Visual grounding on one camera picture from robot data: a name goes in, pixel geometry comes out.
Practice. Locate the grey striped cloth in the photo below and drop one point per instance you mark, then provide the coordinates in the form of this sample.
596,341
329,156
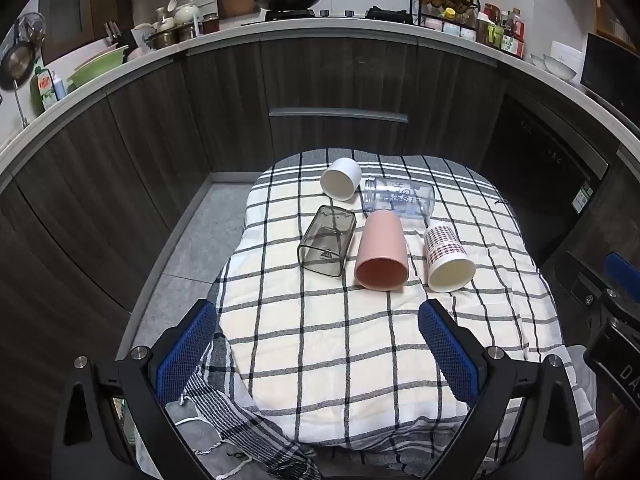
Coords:
235,425

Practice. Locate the brown lidded jar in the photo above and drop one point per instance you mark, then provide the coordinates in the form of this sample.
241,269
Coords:
210,22

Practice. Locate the white small jar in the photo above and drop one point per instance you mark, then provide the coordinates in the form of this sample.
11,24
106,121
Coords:
468,34

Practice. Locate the green plastic basin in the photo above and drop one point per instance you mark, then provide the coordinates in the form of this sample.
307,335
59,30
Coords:
97,70

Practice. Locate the blue white spray bottle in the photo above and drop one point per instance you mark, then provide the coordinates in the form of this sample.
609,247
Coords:
59,86

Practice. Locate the pink cup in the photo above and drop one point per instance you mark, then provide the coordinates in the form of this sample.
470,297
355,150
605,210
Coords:
382,255

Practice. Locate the small white bowl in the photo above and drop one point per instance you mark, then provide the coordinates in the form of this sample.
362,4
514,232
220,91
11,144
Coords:
537,60

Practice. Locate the green dish soap bottle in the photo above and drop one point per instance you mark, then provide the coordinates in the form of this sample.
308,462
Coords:
44,87

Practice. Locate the built-in dark dishwasher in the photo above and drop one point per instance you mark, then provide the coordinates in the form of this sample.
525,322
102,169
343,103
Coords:
540,150

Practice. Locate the white teapot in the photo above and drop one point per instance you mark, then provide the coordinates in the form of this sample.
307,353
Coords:
186,14

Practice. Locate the hanging frying pan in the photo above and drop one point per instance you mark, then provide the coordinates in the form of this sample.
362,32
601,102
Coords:
16,62

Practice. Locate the dark wood kitchen cabinet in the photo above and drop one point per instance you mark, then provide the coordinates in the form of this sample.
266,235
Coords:
150,160

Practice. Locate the red checked paper cup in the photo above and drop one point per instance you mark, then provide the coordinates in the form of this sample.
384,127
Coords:
446,255

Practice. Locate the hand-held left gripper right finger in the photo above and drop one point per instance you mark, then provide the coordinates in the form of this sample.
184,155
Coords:
450,357

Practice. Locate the black knife block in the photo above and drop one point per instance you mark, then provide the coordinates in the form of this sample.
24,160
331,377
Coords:
120,37

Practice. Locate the white black checked cloth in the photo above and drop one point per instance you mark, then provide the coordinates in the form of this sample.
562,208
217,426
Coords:
325,350

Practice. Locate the hanging metal strainer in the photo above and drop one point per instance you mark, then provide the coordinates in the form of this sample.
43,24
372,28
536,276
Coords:
32,27

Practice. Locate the black gas stove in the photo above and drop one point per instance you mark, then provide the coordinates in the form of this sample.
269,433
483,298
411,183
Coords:
387,14

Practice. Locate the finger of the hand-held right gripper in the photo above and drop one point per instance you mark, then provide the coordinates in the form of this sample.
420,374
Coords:
622,270

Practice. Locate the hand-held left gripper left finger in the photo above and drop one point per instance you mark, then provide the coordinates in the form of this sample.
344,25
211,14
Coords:
184,357

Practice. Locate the stainless steel pot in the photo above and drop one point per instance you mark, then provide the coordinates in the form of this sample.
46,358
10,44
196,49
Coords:
162,39

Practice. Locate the black microwave oven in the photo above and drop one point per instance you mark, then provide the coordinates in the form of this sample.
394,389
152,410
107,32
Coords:
607,72

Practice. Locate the clear glass jar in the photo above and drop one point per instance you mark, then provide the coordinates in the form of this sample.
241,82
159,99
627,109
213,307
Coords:
400,201

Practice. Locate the grey transparent square cup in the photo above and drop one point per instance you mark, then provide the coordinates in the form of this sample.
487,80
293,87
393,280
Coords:
327,242

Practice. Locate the red label sauce bottle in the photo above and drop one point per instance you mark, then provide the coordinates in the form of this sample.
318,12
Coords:
513,40

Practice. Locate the white cup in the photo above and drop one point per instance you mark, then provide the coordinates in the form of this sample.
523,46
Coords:
336,184

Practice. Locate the large white bowl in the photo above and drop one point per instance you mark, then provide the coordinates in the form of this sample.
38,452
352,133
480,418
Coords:
560,67

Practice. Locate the blue small jar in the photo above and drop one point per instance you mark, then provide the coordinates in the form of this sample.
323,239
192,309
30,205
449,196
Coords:
450,28

